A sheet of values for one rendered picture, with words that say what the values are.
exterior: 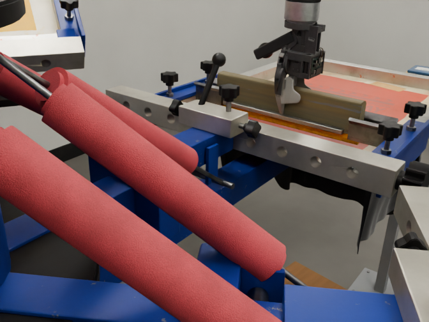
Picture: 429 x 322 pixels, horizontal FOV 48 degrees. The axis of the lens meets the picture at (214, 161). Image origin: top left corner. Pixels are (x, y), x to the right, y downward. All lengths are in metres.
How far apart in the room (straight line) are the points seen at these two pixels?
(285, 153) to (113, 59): 2.62
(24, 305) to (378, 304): 0.36
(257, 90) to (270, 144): 0.30
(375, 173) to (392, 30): 4.14
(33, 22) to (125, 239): 0.95
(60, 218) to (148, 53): 3.32
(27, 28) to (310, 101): 0.69
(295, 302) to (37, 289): 0.28
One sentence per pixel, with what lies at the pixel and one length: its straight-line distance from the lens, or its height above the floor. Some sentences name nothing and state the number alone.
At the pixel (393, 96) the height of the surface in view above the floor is 0.96.
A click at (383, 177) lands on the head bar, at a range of 0.83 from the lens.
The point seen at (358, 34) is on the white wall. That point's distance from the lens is 5.05.
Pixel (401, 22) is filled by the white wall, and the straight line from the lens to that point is 4.91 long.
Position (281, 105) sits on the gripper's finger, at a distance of 1.13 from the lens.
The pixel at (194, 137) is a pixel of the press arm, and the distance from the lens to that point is 0.88.
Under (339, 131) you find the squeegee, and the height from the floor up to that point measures 0.99.
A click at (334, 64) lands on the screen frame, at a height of 0.98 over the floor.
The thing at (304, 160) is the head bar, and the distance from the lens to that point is 0.88.
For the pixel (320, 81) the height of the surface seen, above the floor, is 0.96.
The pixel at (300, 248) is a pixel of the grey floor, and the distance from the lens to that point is 2.43.
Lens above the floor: 1.37
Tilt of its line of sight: 25 degrees down
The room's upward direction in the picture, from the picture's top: 1 degrees clockwise
